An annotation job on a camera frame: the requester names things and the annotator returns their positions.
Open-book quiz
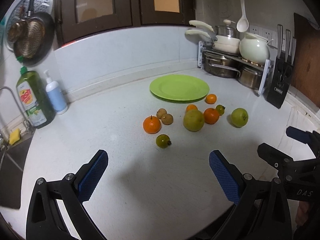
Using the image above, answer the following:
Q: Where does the green plate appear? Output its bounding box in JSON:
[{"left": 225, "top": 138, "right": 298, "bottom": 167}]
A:
[{"left": 149, "top": 74, "right": 209, "bottom": 102}]

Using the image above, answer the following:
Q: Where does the white blue pump bottle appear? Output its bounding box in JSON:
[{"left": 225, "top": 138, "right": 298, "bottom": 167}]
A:
[{"left": 44, "top": 70, "right": 68, "bottom": 115}]

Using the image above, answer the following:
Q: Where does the brown longan fruit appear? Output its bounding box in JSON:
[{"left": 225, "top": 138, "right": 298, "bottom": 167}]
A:
[
  {"left": 161, "top": 113, "right": 174, "bottom": 125},
  {"left": 156, "top": 108, "right": 167, "bottom": 119}
]

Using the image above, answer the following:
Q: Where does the steel pot lower left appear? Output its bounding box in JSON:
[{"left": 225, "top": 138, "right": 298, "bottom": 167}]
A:
[{"left": 204, "top": 56, "right": 240, "bottom": 79}]

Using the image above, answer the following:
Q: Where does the dark wooden window frame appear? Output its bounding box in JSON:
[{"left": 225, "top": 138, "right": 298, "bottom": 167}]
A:
[{"left": 54, "top": 0, "right": 195, "bottom": 47}]

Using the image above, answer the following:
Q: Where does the grey pot rack shelf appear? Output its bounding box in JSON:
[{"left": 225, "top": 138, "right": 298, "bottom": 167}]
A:
[{"left": 197, "top": 41, "right": 273, "bottom": 96}]

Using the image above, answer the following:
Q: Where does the large orange tangerine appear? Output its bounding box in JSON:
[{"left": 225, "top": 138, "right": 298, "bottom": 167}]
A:
[{"left": 203, "top": 108, "right": 220, "bottom": 125}]

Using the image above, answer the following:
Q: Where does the white wall socket panel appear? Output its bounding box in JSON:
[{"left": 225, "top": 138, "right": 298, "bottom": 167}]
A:
[{"left": 249, "top": 25, "right": 278, "bottom": 48}]

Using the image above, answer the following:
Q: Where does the chrome faucet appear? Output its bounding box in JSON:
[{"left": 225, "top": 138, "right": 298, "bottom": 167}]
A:
[{"left": 1, "top": 86, "right": 35, "bottom": 140}]

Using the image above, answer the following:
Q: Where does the orange tangerine with stem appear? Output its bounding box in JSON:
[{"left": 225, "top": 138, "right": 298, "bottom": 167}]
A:
[{"left": 143, "top": 115, "right": 162, "bottom": 134}]

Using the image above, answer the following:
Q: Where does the brown wooden cutting board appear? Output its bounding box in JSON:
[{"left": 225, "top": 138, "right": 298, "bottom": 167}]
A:
[{"left": 291, "top": 13, "right": 320, "bottom": 107}]

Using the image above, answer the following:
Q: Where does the round steel steamer plate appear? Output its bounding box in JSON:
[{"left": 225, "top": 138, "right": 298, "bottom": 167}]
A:
[{"left": 4, "top": 0, "right": 53, "bottom": 51}]

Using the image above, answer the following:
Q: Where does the white ladle spoon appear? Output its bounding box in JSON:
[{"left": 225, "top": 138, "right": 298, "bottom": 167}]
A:
[{"left": 236, "top": 0, "right": 249, "bottom": 33}]

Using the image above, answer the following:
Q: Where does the green dish soap bottle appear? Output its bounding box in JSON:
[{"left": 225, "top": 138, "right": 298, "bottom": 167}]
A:
[{"left": 16, "top": 56, "right": 55, "bottom": 129}]

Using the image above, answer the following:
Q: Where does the black frying pan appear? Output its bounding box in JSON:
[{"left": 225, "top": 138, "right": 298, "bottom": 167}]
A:
[{"left": 8, "top": 0, "right": 55, "bottom": 66}]

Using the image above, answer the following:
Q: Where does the small green persimmon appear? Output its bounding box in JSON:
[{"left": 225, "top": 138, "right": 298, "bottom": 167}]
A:
[
  {"left": 156, "top": 134, "right": 172, "bottom": 149},
  {"left": 215, "top": 105, "right": 225, "bottom": 116}
]

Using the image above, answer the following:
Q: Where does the copper strainer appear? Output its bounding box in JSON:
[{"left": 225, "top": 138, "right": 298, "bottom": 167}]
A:
[{"left": 8, "top": 20, "right": 45, "bottom": 59}]

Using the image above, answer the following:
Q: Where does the large yellow-green pear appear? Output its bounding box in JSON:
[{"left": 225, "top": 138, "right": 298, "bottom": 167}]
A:
[{"left": 183, "top": 109, "right": 205, "bottom": 132}]

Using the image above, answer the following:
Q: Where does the white ceramic kettle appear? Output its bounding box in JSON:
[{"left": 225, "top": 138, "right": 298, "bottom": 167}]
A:
[{"left": 239, "top": 32, "right": 273, "bottom": 65}]

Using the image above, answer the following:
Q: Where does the brown longan fruit front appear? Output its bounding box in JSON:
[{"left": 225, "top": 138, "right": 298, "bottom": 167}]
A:
[{"left": 161, "top": 113, "right": 174, "bottom": 125}]

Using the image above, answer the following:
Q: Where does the green apple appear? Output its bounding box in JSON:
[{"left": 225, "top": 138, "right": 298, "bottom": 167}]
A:
[{"left": 231, "top": 108, "right": 248, "bottom": 128}]

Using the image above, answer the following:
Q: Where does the person's right hand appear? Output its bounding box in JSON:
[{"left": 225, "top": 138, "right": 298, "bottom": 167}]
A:
[{"left": 295, "top": 202, "right": 310, "bottom": 226}]

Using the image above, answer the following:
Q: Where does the small orange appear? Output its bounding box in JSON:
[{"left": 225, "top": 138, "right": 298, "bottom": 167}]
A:
[{"left": 205, "top": 94, "right": 217, "bottom": 105}]

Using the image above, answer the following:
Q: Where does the yellow sponge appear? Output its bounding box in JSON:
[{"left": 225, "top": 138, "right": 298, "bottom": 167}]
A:
[{"left": 9, "top": 128, "right": 21, "bottom": 145}]

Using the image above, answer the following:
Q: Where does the white cream saucepan lower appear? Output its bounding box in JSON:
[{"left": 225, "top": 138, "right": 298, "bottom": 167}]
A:
[{"left": 185, "top": 29, "right": 240, "bottom": 55}]

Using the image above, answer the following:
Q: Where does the black knife block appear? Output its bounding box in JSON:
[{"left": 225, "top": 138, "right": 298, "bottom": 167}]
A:
[{"left": 266, "top": 24, "right": 297, "bottom": 109}]

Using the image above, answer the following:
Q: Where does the small orange tangerine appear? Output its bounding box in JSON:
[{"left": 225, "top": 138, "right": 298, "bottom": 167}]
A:
[{"left": 185, "top": 104, "right": 198, "bottom": 112}]

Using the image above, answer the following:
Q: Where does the steel pot lower right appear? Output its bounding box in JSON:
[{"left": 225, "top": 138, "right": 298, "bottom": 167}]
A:
[{"left": 238, "top": 67, "right": 263, "bottom": 90}]

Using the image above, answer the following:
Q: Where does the steel pot with lid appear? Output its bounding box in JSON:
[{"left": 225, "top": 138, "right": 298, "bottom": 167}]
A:
[{"left": 215, "top": 19, "right": 239, "bottom": 38}]

